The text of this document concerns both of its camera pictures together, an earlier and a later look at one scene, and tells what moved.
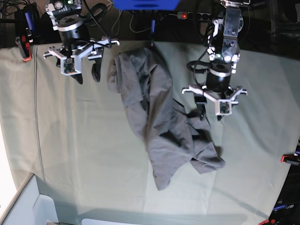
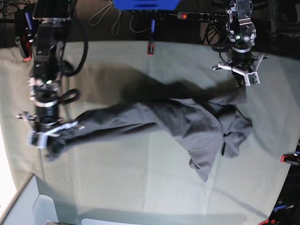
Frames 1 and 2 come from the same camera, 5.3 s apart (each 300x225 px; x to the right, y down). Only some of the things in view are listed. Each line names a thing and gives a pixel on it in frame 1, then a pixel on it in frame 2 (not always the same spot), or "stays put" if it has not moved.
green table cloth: x=80 y=141 stays put
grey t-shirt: x=170 y=133 -> x=203 y=118
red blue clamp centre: x=153 y=25 stays put
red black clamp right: x=292 y=159 stays put
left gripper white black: x=71 y=59 -> x=41 y=128
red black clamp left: x=26 y=27 stays put
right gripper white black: x=224 y=101 -> x=251 y=76
